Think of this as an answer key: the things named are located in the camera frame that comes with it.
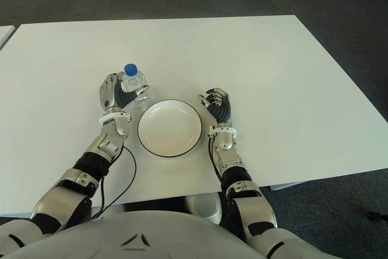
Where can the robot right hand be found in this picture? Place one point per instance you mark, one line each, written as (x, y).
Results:
(222, 108)

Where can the white robot waist part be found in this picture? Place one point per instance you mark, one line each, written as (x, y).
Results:
(206, 207)

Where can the grey robot torso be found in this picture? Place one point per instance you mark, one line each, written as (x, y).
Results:
(136, 237)

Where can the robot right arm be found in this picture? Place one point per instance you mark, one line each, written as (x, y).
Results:
(242, 177)

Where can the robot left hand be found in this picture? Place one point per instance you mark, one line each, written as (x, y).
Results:
(107, 95)

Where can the white plate black rim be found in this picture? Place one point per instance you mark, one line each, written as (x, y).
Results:
(169, 128)

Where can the clear water bottle blue cap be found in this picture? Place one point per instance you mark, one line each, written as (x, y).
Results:
(133, 80)

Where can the neighbouring white table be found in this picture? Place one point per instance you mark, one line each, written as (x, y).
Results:
(5, 35)

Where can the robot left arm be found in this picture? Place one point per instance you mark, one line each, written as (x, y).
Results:
(91, 162)

